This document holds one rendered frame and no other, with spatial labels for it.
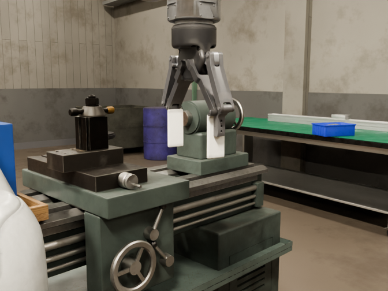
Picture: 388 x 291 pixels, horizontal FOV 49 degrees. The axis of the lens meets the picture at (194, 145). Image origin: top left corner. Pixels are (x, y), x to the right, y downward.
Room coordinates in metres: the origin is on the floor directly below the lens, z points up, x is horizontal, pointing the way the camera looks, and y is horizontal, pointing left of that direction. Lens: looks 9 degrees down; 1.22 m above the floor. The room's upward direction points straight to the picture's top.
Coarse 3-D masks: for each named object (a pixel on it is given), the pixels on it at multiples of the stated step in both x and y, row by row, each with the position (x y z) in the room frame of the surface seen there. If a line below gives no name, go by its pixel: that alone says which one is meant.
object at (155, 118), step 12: (144, 108) 6.66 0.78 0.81; (156, 108) 6.60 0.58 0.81; (144, 120) 6.64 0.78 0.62; (156, 120) 6.51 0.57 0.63; (144, 132) 6.65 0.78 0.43; (156, 132) 6.51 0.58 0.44; (144, 144) 6.66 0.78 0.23; (156, 144) 6.51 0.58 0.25; (144, 156) 6.67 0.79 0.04; (156, 156) 6.51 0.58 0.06
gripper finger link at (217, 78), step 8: (208, 56) 0.66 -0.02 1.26; (208, 64) 0.66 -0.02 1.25; (208, 72) 0.66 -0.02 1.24; (216, 72) 0.66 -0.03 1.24; (224, 72) 0.67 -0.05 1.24; (216, 80) 0.65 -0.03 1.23; (224, 80) 0.66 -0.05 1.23; (216, 88) 0.64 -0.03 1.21; (224, 88) 0.65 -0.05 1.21; (216, 96) 0.64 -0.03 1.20; (224, 96) 0.64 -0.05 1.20; (216, 104) 0.64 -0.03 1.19; (232, 104) 0.64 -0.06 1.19
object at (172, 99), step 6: (180, 60) 0.73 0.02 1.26; (180, 66) 0.73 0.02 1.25; (180, 72) 0.73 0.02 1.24; (174, 78) 0.75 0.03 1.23; (180, 78) 0.74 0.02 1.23; (174, 84) 0.76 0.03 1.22; (180, 84) 0.75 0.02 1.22; (186, 84) 0.76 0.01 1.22; (174, 90) 0.76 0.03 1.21; (180, 90) 0.76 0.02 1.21; (186, 90) 0.77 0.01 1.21; (174, 96) 0.77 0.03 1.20; (180, 96) 0.77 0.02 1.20; (168, 102) 0.78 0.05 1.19; (174, 102) 0.78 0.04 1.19; (180, 102) 0.78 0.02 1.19; (168, 108) 0.78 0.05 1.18; (180, 108) 0.80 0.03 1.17
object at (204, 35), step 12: (180, 24) 0.70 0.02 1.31; (192, 24) 0.69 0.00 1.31; (204, 24) 0.69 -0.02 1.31; (180, 36) 0.69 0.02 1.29; (192, 36) 0.69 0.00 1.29; (204, 36) 0.69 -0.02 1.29; (216, 36) 0.72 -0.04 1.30; (180, 48) 0.73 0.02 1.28; (192, 48) 0.71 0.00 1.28; (204, 48) 0.69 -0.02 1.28; (204, 60) 0.69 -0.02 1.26; (204, 72) 0.70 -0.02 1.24
